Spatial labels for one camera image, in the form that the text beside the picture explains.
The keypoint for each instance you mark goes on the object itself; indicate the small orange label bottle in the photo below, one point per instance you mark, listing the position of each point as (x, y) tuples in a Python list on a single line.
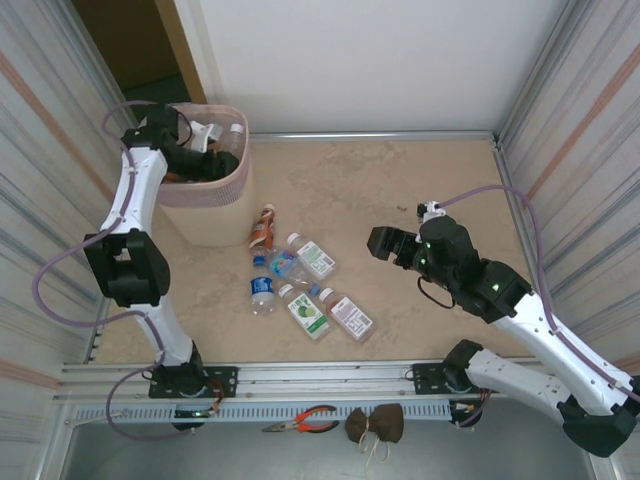
[(174, 176)]

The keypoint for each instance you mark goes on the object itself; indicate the green label white cap bottle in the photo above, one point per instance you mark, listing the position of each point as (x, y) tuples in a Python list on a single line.
[(316, 257)]

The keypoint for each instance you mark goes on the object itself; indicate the pink juice purple label bottle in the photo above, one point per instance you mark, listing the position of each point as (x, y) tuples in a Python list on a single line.
[(350, 316)]

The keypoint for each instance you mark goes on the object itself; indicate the plain clear white cap bottle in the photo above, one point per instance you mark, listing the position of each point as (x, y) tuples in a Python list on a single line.
[(234, 145)]

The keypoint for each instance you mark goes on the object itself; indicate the lime picture label bottle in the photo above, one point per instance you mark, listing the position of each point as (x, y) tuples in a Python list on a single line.
[(306, 312)]

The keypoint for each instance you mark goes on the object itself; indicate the blue label blue cap bottle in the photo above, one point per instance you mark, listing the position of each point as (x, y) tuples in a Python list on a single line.
[(261, 287)]

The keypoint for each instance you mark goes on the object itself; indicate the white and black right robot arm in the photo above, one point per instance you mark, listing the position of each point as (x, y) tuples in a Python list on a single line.
[(550, 340)]

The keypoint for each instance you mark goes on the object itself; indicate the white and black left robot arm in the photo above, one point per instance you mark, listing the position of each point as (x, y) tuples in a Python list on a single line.
[(125, 265)]

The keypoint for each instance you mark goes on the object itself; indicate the pink mesh waste bin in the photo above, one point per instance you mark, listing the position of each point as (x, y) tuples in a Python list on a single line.
[(220, 225)]

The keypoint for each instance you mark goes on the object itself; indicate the brown wooden door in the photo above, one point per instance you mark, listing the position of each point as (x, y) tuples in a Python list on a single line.
[(125, 35)]

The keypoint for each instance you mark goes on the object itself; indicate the clear bottle colourful blue label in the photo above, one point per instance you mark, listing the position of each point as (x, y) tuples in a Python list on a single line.
[(284, 263)]

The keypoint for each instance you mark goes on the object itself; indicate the aluminium table edge rail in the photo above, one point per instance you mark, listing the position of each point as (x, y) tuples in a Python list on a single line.
[(370, 136)]

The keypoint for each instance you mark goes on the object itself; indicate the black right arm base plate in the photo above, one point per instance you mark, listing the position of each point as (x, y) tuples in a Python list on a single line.
[(425, 377)]

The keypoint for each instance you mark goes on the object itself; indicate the aluminium mounting rail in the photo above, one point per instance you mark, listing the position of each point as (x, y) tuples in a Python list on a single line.
[(320, 380)]

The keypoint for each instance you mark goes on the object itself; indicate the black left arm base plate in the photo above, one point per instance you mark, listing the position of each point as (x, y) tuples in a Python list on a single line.
[(225, 380)]

